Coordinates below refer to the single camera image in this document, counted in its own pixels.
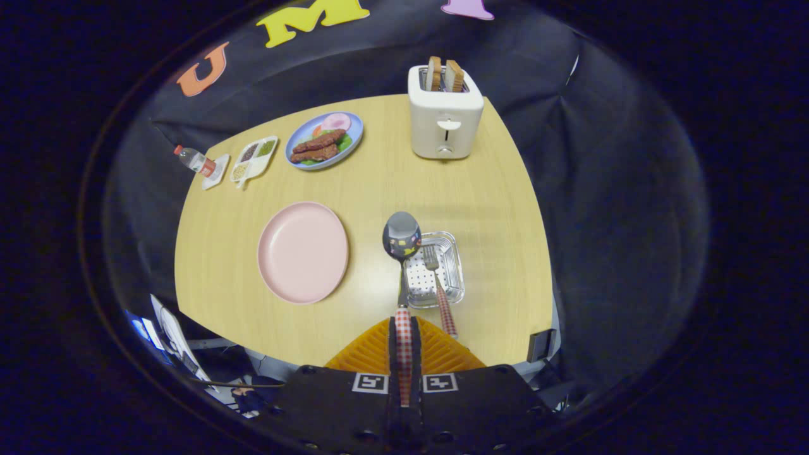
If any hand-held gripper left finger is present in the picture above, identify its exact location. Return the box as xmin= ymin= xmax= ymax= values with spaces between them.
xmin=272 ymin=316 xmax=403 ymax=455

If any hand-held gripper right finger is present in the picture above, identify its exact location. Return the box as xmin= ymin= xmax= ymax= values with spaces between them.
xmin=404 ymin=316 xmax=550 ymax=455

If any fork with checkered handle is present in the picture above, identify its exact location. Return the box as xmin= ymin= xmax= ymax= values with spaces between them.
xmin=422 ymin=245 xmax=458 ymax=339

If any spoon with checkered handle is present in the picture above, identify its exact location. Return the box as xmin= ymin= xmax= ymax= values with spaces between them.
xmin=382 ymin=211 xmax=423 ymax=405

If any perforated metal tray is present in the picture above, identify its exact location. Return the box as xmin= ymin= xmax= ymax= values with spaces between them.
xmin=404 ymin=231 xmax=466 ymax=309

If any small black box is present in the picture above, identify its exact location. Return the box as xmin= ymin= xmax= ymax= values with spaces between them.
xmin=526 ymin=329 xmax=558 ymax=363

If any pink plate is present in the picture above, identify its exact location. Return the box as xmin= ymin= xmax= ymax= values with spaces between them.
xmin=257 ymin=201 xmax=350 ymax=305

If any dark blue bag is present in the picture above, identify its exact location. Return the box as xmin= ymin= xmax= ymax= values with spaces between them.
xmin=231 ymin=387 xmax=266 ymax=415

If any brown sausage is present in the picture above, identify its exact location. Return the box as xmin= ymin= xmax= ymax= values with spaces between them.
xmin=289 ymin=143 xmax=339 ymax=164
xmin=293 ymin=129 xmax=347 ymax=154

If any white paper bag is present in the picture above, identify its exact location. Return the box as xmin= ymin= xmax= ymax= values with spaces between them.
xmin=150 ymin=294 xmax=212 ymax=386

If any white toaster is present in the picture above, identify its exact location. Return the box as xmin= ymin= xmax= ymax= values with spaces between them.
xmin=408 ymin=64 xmax=485 ymax=160

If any blue plate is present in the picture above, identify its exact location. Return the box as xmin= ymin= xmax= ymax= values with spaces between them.
xmin=284 ymin=112 xmax=365 ymax=171

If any white divided condiment tray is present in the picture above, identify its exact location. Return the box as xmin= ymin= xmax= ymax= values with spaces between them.
xmin=229 ymin=136 xmax=279 ymax=190

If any small white square tray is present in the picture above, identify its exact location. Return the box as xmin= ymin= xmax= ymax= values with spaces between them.
xmin=202 ymin=154 xmax=231 ymax=191

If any blue and white object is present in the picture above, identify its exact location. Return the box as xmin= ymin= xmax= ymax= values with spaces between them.
xmin=126 ymin=310 xmax=168 ymax=364

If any clear plastic water bottle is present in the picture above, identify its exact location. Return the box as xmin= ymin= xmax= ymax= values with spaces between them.
xmin=174 ymin=145 xmax=217 ymax=178

